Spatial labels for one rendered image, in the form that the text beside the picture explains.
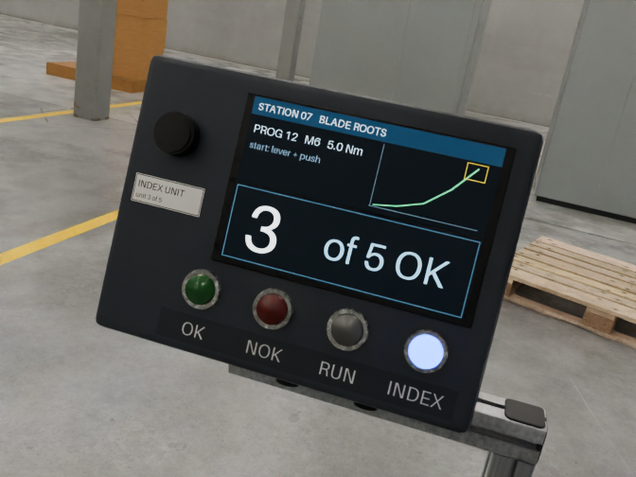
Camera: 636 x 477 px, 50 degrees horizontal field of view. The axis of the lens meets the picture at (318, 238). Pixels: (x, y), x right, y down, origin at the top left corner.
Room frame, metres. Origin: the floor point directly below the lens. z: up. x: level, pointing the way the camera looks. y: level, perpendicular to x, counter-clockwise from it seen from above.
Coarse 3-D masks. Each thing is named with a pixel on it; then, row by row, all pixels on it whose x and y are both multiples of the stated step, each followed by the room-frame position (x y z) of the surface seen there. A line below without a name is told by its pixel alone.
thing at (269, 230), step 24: (240, 192) 0.42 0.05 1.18; (264, 192) 0.42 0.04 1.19; (240, 216) 0.42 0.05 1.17; (264, 216) 0.41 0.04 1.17; (288, 216) 0.41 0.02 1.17; (240, 240) 0.41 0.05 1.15; (264, 240) 0.41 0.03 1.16; (288, 240) 0.41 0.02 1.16; (264, 264) 0.40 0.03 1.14; (288, 264) 0.40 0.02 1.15
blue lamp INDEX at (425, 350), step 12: (420, 336) 0.37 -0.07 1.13; (432, 336) 0.37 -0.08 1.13; (408, 348) 0.37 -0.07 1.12; (420, 348) 0.37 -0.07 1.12; (432, 348) 0.37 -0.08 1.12; (444, 348) 0.37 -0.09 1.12; (408, 360) 0.37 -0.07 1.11; (420, 360) 0.37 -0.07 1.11; (432, 360) 0.36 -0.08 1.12; (444, 360) 0.37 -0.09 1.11
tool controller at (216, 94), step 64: (192, 64) 0.45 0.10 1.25; (192, 128) 0.43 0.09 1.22; (256, 128) 0.43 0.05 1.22; (320, 128) 0.42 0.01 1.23; (384, 128) 0.42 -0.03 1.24; (448, 128) 0.41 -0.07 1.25; (512, 128) 0.41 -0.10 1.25; (128, 192) 0.43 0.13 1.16; (192, 192) 0.43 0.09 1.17; (320, 192) 0.41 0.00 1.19; (384, 192) 0.41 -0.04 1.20; (448, 192) 0.40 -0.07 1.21; (512, 192) 0.40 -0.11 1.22; (128, 256) 0.42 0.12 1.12; (192, 256) 0.41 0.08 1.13; (320, 256) 0.40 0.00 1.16; (384, 256) 0.39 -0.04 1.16; (448, 256) 0.39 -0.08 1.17; (512, 256) 0.39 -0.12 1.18; (128, 320) 0.41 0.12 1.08; (192, 320) 0.40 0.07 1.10; (320, 320) 0.39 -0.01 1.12; (384, 320) 0.38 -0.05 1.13; (448, 320) 0.38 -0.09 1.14; (320, 384) 0.38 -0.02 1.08; (384, 384) 0.37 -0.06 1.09; (448, 384) 0.37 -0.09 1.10
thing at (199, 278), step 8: (192, 272) 0.41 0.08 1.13; (200, 272) 0.41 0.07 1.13; (208, 272) 0.41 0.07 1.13; (184, 280) 0.41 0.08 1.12; (192, 280) 0.40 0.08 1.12; (200, 280) 0.40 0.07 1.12; (208, 280) 0.40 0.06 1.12; (216, 280) 0.40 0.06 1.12; (184, 288) 0.41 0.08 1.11; (192, 288) 0.40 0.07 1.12; (200, 288) 0.40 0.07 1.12; (208, 288) 0.40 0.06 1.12; (216, 288) 0.40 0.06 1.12; (184, 296) 0.40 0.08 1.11; (192, 296) 0.40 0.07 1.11; (200, 296) 0.40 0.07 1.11; (208, 296) 0.40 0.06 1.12; (216, 296) 0.40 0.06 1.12; (192, 304) 0.40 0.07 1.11; (200, 304) 0.40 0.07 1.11; (208, 304) 0.40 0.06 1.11
